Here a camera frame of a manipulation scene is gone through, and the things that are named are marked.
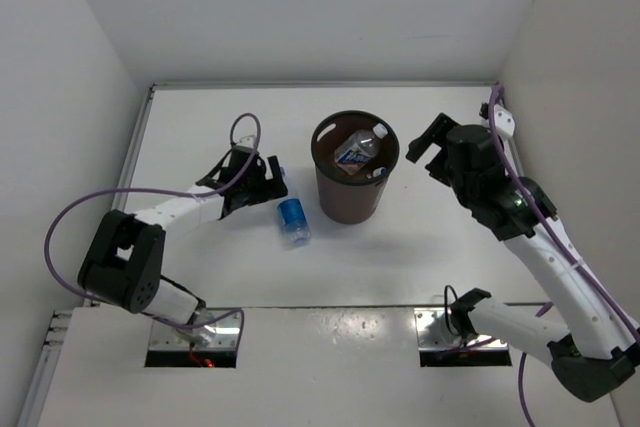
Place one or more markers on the brown plastic waste bin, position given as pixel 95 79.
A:
pixel 344 198

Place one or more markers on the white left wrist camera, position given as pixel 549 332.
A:
pixel 247 142

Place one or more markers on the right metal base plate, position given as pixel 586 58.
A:
pixel 436 335

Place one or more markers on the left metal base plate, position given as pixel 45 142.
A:
pixel 221 334

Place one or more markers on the clear plastic bottle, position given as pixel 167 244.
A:
pixel 378 172

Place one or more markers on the blue label water bottle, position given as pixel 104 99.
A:
pixel 292 219

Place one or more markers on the orange label clear bottle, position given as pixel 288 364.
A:
pixel 359 149

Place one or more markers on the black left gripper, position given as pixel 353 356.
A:
pixel 270 189

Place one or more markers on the metal base plate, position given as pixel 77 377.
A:
pixel 436 335
pixel 221 334

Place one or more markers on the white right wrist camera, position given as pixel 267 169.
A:
pixel 503 120

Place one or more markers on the metal table edge rail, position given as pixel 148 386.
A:
pixel 234 85

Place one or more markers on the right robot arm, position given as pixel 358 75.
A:
pixel 593 351

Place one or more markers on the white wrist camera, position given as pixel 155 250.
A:
pixel 503 120
pixel 247 142

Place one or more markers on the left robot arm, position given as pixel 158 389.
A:
pixel 123 265

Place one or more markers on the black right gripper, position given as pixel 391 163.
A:
pixel 434 134

